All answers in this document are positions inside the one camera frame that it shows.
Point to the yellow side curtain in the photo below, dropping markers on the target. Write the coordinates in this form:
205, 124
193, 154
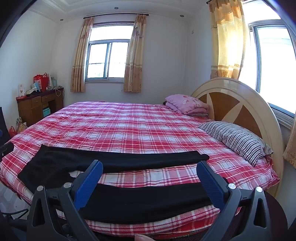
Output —
228, 29

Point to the white card on desk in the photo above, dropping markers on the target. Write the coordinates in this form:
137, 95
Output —
21, 90

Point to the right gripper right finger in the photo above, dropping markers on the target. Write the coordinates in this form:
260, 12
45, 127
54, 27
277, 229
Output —
255, 222

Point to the back window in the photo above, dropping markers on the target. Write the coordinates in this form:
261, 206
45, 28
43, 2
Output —
107, 51

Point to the black folding chair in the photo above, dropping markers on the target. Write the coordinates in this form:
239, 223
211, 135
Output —
5, 134

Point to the folded pink blanket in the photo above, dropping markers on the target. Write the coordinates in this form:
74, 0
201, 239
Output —
187, 105

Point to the red bag on floor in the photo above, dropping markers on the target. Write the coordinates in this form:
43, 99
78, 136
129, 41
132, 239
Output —
12, 132

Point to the black pants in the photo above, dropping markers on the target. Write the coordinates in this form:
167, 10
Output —
134, 189

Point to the wooden desk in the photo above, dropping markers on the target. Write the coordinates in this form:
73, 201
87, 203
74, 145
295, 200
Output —
30, 108

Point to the red gift bag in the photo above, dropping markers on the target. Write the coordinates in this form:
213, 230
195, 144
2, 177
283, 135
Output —
42, 80

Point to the side window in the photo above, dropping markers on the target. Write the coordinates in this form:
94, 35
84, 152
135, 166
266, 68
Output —
269, 65

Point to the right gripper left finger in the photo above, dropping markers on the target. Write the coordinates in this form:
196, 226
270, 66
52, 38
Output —
54, 213

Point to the right back curtain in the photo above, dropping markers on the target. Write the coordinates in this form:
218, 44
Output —
133, 67

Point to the striped pillow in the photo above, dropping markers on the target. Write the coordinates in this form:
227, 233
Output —
240, 140

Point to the red plaid bed cover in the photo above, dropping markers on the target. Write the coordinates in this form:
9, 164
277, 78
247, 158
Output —
136, 129

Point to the left back curtain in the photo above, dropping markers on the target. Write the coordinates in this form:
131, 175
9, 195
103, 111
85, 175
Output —
78, 69

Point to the round wooden headboard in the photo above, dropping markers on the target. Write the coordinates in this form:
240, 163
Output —
235, 102

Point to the curtain rod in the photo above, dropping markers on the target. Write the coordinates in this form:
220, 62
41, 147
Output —
112, 14

